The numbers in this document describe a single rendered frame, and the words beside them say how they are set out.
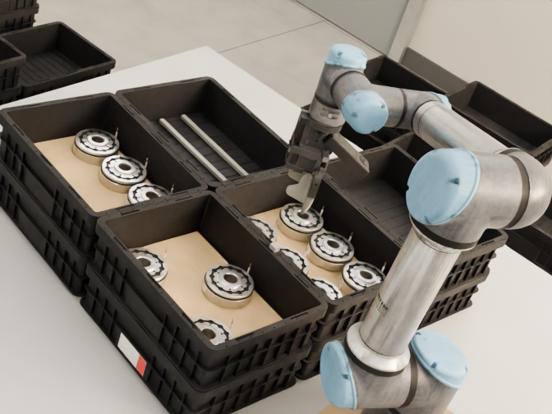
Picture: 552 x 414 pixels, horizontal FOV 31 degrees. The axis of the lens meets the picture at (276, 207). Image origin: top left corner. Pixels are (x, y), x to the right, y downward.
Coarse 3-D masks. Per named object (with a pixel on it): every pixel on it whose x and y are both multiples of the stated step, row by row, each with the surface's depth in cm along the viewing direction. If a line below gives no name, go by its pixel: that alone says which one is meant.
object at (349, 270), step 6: (348, 264) 219; (354, 264) 220; (360, 264) 221; (366, 264) 221; (348, 270) 218; (354, 270) 218; (372, 270) 220; (378, 270) 221; (348, 276) 216; (354, 276) 217; (378, 276) 219; (384, 276) 220; (348, 282) 215; (354, 282) 215; (360, 282) 216; (378, 282) 217; (360, 288) 214
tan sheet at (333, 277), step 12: (252, 216) 230; (264, 216) 231; (276, 216) 232; (276, 228) 228; (288, 240) 226; (300, 252) 224; (312, 264) 221; (312, 276) 218; (324, 276) 219; (336, 276) 220
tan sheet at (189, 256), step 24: (168, 240) 214; (192, 240) 216; (168, 264) 208; (192, 264) 210; (168, 288) 202; (192, 288) 204; (192, 312) 198; (216, 312) 200; (240, 312) 202; (264, 312) 204
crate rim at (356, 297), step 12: (252, 180) 223; (264, 180) 225; (324, 180) 231; (216, 192) 215; (336, 192) 229; (228, 204) 213; (348, 204) 227; (240, 216) 211; (252, 228) 209; (264, 240) 207; (396, 240) 220; (372, 288) 204; (336, 300) 197; (348, 300) 199; (360, 300) 202; (336, 312) 198
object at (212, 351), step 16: (208, 192) 215; (144, 208) 204; (160, 208) 206; (224, 208) 212; (96, 224) 197; (240, 224) 209; (112, 240) 193; (256, 240) 206; (128, 256) 190; (272, 256) 203; (144, 272) 188; (288, 272) 201; (160, 288) 186; (304, 288) 198; (160, 304) 185; (176, 304) 184; (320, 304) 195; (176, 320) 183; (288, 320) 189; (304, 320) 191; (192, 336) 180; (240, 336) 181; (256, 336) 183; (272, 336) 187; (208, 352) 177; (224, 352) 179
